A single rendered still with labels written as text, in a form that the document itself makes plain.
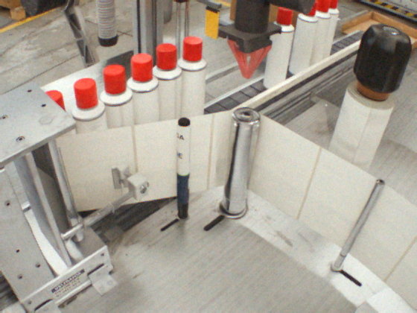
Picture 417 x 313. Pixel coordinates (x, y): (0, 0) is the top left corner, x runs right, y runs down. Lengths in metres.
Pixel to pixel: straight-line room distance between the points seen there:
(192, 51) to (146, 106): 0.12
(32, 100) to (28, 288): 0.23
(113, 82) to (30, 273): 0.29
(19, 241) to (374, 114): 0.52
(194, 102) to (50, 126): 0.37
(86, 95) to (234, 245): 0.31
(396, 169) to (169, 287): 0.51
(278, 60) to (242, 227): 0.42
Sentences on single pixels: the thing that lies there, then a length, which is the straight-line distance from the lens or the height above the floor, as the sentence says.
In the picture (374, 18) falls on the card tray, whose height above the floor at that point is 0.84.
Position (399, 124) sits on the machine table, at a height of 0.83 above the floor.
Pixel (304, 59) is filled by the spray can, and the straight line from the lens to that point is 0.99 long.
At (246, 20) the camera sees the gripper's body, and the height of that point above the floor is 1.13.
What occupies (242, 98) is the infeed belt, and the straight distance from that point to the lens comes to 0.89.
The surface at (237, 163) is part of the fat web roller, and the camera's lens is 0.54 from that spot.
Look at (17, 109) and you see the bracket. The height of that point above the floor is 1.14.
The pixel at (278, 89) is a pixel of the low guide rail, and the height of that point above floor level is 0.91.
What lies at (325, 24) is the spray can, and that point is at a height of 1.02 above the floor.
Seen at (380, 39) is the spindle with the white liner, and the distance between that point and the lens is 0.58.
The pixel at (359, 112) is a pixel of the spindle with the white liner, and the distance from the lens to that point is 0.62.
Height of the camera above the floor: 1.36
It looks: 42 degrees down
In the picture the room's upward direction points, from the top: 4 degrees clockwise
